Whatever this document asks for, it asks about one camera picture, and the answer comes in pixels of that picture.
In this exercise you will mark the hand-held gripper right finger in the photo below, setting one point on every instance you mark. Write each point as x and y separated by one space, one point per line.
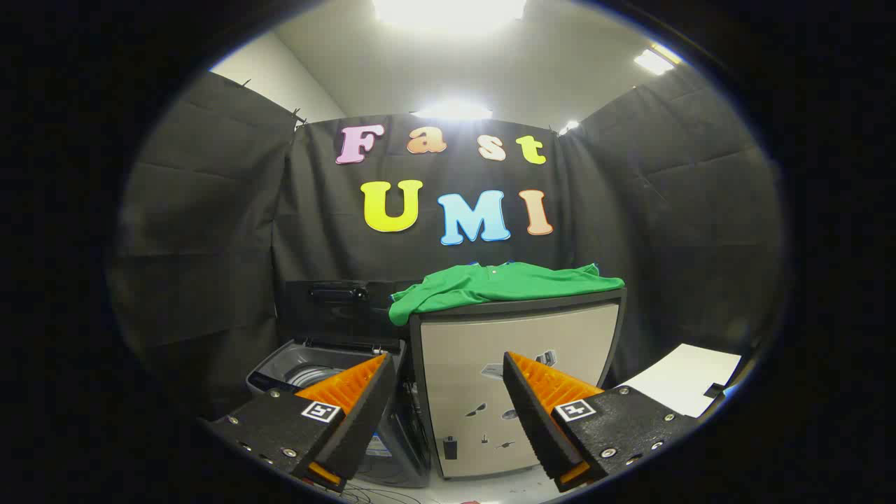
528 413

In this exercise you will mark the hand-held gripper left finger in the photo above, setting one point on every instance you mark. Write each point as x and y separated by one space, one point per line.
364 413

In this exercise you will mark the grey washing machine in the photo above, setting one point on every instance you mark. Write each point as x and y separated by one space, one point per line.
280 371

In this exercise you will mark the green polo shirt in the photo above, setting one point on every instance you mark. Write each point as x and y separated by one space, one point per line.
504 283

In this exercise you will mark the beige cabinet with dark top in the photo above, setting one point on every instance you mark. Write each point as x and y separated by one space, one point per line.
462 350

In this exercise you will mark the white paper sheet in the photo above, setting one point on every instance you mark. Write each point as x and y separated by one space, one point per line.
682 378

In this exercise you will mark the black backdrop cloth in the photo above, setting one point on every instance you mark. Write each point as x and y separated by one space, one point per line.
210 245

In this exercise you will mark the small ceiling light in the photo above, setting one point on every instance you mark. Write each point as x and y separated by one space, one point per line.
568 127

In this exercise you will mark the round ceiling light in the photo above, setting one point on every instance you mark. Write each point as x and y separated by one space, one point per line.
451 110

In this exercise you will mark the rectangular ceiling light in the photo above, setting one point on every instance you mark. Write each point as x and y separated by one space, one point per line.
654 61

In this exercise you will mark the large ceiling light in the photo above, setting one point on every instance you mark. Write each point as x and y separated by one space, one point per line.
448 12

